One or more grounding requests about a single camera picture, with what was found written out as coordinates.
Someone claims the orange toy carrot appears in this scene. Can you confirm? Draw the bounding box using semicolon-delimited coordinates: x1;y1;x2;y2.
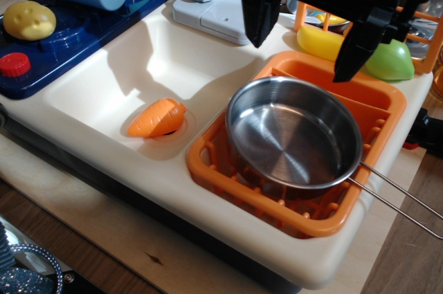
127;98;187;138

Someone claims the red stove knob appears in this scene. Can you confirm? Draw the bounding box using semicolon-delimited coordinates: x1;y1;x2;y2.
0;53;31;77

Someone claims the glittery blue ribbon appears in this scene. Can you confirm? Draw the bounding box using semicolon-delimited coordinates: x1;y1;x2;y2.
1;223;64;293

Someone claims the black orange clamp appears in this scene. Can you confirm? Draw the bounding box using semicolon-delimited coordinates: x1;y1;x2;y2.
403;108;442;158

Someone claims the orange wire basket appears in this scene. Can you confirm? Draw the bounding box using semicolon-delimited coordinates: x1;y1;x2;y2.
294;0;442;73

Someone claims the blue toy stove top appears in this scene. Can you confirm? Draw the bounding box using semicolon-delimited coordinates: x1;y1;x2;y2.
1;0;167;100

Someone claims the yellow toy potato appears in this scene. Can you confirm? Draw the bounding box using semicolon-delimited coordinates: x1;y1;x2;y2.
3;1;57;41

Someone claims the yellow toy lemon half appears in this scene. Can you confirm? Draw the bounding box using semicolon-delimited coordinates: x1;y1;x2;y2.
297;26;345;62

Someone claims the cream toy sink unit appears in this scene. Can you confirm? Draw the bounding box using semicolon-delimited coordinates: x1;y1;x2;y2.
1;3;431;289

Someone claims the grey toy faucet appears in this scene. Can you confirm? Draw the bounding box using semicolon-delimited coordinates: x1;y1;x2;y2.
172;0;250;46

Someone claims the orange drying rack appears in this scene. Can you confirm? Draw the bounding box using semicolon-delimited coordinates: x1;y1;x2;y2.
187;51;407;239

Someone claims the green toy lime half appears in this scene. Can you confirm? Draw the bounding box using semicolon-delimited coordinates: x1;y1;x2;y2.
362;39;415;81

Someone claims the stainless steel pan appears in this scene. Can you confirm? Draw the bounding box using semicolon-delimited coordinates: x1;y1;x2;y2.
225;76;442;239

